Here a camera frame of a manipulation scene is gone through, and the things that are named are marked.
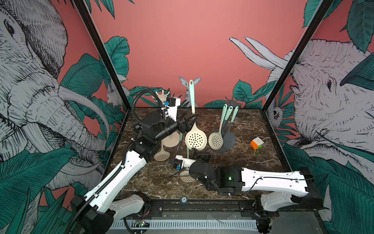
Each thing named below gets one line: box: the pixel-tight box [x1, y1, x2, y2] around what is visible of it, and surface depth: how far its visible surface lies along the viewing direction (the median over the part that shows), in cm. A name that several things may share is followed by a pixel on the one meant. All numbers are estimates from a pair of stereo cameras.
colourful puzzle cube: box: [250, 136, 265, 150], surface depth 97 cm
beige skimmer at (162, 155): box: [153, 139, 171, 162], surface depth 95 cm
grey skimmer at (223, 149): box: [212, 105, 234, 154], surface depth 75 cm
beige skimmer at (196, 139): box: [185, 79, 208, 152], surface depth 67 cm
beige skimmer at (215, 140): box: [208, 103, 228, 151], surface depth 87 cm
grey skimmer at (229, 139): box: [223, 105, 240, 150], surface depth 88 cm
